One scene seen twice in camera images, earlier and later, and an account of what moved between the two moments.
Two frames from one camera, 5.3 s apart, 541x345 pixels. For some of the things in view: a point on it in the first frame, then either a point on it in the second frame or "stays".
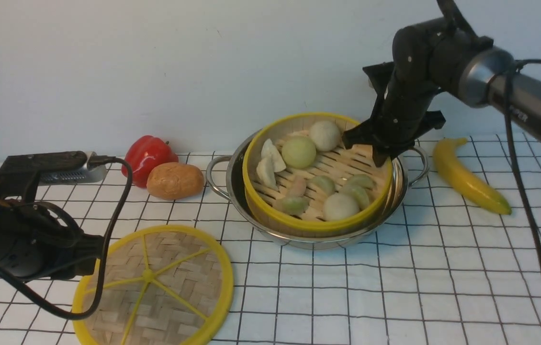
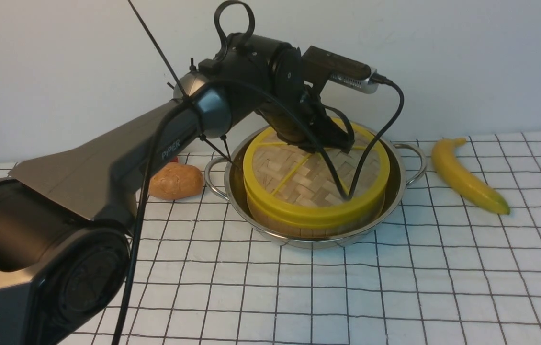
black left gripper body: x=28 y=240 -> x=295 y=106
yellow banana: x=444 y=154 stays
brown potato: x=173 y=180 stays
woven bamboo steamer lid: x=164 y=285 -> x=281 y=183
